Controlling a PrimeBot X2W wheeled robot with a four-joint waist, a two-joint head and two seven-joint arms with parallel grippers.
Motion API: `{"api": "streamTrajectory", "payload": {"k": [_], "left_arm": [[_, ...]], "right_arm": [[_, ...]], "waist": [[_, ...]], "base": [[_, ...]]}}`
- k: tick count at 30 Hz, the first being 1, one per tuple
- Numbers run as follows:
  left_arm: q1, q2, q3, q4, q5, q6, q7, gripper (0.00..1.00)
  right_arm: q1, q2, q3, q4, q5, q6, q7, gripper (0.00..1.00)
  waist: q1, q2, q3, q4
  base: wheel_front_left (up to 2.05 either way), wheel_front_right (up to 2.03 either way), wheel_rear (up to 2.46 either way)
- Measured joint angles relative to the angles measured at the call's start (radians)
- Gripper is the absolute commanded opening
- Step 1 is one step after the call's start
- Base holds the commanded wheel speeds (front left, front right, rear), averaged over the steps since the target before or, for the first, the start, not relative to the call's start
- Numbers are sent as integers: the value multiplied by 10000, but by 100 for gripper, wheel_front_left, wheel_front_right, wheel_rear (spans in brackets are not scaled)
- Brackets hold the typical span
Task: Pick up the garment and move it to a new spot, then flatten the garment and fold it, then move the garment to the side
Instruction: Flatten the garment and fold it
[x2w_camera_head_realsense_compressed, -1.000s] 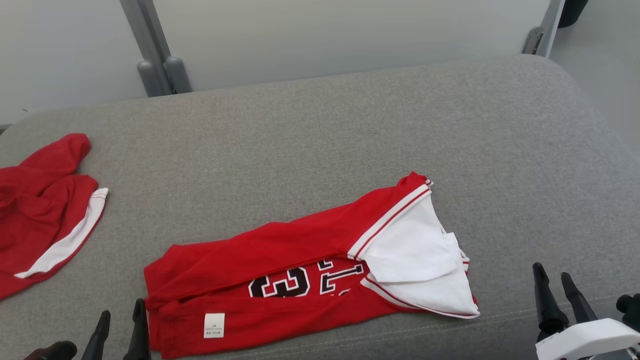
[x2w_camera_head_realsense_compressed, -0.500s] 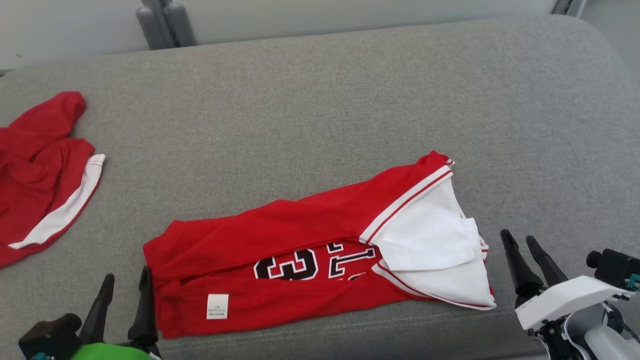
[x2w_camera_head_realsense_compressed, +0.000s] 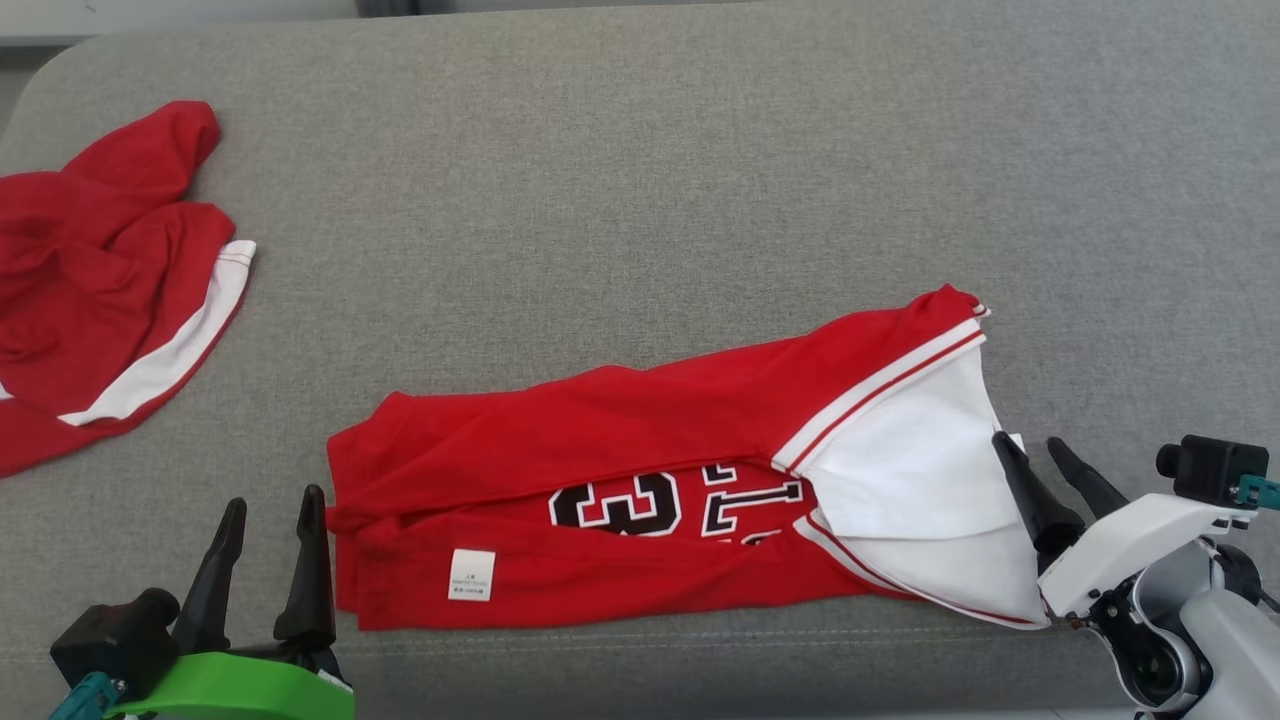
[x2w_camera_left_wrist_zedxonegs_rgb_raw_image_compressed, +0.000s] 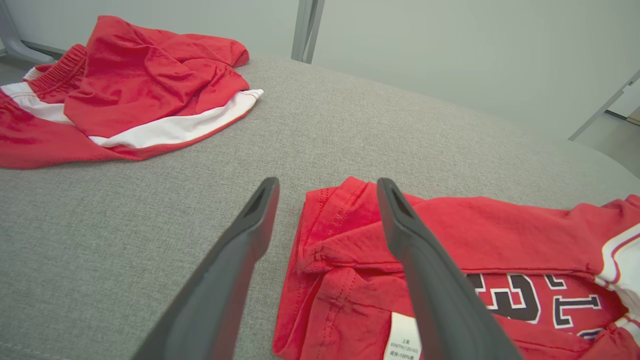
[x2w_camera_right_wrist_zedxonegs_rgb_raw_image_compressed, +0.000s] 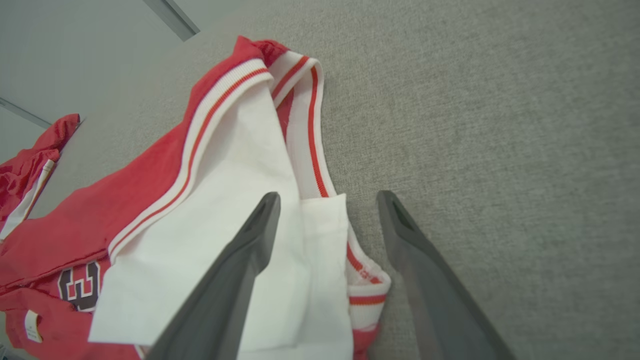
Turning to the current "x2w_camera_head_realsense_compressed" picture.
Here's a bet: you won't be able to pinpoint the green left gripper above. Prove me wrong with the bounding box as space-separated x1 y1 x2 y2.
105 484 357 720

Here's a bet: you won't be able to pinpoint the red number 23 basketball jersey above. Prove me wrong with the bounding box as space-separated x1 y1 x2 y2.
325 283 1053 633

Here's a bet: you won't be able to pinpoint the red shorts with white stripe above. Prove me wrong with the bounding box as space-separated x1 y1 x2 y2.
0 100 258 479

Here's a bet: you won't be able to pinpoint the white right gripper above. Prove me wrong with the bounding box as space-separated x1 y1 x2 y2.
991 430 1261 621

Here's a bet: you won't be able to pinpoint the teal left cable connector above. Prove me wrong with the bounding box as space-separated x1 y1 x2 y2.
48 672 126 720

